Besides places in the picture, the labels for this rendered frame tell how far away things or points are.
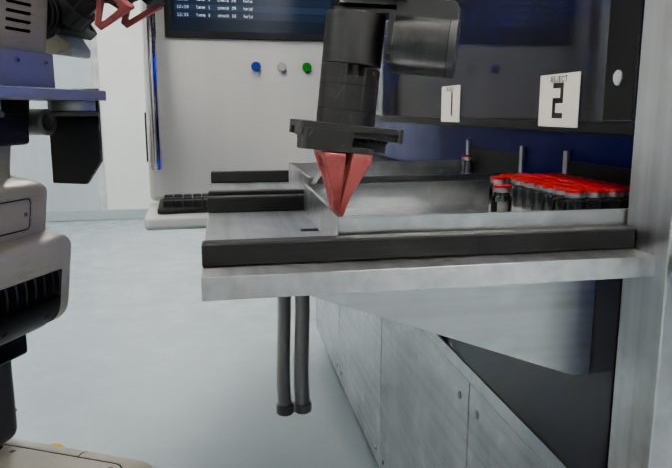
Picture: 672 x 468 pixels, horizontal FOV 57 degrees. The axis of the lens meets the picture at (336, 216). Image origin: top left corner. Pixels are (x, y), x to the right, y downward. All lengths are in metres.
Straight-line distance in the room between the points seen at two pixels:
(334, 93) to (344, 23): 0.06
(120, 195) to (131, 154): 0.40
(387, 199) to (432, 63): 0.29
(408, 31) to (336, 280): 0.23
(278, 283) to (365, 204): 0.34
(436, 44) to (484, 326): 0.28
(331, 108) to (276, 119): 0.91
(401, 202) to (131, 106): 5.35
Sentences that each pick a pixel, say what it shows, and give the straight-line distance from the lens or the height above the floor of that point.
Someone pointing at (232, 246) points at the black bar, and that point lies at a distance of 0.52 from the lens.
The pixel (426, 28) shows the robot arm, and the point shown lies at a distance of 0.58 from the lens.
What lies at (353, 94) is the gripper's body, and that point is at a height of 1.02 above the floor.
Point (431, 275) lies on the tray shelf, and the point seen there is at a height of 0.87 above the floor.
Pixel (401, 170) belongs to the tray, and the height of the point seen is 0.90.
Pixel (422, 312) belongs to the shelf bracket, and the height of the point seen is 0.81.
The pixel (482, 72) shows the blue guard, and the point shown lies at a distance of 0.96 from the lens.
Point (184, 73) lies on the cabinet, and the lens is 1.48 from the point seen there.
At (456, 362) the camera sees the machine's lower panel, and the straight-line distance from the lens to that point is 1.09.
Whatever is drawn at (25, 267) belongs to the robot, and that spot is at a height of 0.77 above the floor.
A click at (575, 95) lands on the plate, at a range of 0.73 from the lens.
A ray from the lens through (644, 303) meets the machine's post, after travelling 0.65.
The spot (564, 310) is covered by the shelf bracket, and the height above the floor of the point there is 0.80.
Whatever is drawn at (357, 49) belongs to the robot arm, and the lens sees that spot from 0.59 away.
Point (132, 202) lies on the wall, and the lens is 6.15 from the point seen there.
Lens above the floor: 1.01
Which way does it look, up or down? 10 degrees down
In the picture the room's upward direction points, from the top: straight up
